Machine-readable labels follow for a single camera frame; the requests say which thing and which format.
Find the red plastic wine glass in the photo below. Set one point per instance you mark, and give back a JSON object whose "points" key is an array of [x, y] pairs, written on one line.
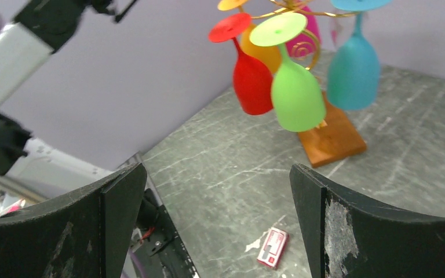
{"points": [[251, 78]]}

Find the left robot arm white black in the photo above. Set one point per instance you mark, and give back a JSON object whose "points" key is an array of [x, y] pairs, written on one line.
{"points": [[38, 31]]}

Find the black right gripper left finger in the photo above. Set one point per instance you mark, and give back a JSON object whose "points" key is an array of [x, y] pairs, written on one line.
{"points": [[82, 233]]}

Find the green plastic wine glass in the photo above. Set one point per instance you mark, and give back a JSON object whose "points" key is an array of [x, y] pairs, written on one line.
{"points": [[295, 93]]}

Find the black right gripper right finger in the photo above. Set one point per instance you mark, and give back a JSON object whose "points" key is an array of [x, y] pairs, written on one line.
{"points": [[348, 234]]}

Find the pink plastic wine glass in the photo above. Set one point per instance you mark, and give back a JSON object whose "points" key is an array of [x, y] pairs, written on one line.
{"points": [[302, 45]]}

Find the gold wire wine glass rack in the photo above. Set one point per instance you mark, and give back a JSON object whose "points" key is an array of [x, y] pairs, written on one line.
{"points": [[325, 132]]}

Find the blue plastic wine glass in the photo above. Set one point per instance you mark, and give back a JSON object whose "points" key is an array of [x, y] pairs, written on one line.
{"points": [[354, 72]]}

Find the small red white card box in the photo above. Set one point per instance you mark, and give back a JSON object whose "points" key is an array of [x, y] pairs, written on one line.
{"points": [[272, 248]]}

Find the clear wine glass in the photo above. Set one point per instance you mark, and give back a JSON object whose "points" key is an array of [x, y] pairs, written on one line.
{"points": [[340, 30]]}

